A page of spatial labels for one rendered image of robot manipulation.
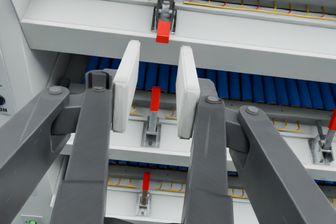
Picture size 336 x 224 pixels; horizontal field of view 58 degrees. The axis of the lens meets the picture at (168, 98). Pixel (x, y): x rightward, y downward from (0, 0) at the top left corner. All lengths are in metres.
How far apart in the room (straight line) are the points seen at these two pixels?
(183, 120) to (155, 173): 0.46
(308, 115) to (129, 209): 0.36
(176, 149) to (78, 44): 0.21
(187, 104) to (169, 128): 0.33
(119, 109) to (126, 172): 0.46
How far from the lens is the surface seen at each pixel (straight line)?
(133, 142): 0.47
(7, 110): 0.46
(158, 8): 0.35
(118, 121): 0.16
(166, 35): 0.28
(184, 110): 0.15
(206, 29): 0.37
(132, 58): 0.18
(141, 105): 0.49
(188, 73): 0.16
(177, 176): 0.62
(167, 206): 0.62
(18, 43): 0.40
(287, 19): 0.41
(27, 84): 0.42
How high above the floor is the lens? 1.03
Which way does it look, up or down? 37 degrees down
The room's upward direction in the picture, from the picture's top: 8 degrees clockwise
